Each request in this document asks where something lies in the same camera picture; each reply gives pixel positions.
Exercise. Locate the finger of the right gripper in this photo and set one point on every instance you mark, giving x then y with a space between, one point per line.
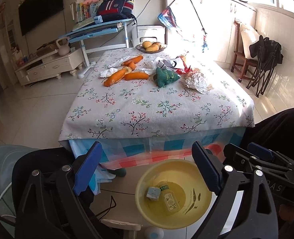
259 151

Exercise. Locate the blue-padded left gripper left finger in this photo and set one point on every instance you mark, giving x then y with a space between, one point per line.
84 168

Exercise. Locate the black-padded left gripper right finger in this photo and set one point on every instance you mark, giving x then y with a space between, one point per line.
209 166

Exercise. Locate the white plastic bottle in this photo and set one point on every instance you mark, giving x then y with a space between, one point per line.
168 199

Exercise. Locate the white plastic bag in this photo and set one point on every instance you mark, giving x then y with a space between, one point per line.
198 82

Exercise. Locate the orange peel large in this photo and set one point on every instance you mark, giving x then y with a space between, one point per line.
117 76

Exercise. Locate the red orange snack bag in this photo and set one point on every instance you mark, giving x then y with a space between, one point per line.
181 65

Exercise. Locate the small white tissue wad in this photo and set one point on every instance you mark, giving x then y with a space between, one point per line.
107 73

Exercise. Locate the green knitted cloth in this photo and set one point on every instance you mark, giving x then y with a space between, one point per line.
164 77

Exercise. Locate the orange peel curved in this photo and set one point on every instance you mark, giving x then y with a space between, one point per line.
134 60

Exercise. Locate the white tissue paper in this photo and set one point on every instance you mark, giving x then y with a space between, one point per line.
118 62

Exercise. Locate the orange peel short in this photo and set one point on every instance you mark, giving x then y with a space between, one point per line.
132 65

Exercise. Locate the yellow plastic basin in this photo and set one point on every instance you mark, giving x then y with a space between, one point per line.
185 180

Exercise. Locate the wooden chair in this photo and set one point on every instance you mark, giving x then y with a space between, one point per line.
240 62

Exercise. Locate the floral tablecloth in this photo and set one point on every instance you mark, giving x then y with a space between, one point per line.
138 108

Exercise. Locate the white tv cabinet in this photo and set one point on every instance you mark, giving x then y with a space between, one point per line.
49 66

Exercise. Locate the white cushion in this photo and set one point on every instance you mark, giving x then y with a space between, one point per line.
249 36

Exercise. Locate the pink kettlebell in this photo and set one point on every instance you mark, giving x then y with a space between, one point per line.
63 46

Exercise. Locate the blue study desk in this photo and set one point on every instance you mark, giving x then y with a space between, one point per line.
94 31

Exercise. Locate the yellow mango front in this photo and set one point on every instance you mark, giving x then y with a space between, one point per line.
152 48

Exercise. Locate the yellow mango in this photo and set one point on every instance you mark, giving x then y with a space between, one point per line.
146 44
152 48

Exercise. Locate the white balcony cabinet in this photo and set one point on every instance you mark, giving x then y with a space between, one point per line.
209 25

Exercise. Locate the yellow mango left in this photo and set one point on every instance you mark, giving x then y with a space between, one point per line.
146 44

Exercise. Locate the white air purifier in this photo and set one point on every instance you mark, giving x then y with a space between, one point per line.
152 33

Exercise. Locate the colourful kite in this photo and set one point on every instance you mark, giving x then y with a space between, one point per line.
167 18

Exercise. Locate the row of books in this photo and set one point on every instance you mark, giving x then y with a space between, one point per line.
81 12

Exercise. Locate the navy striped backpack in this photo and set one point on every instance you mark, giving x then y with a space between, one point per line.
114 10

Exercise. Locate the pink plush toy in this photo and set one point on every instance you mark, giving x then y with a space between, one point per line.
88 2

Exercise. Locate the wire fruit basket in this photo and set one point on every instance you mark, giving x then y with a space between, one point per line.
140 48

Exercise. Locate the black wall television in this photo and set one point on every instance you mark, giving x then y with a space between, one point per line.
33 12

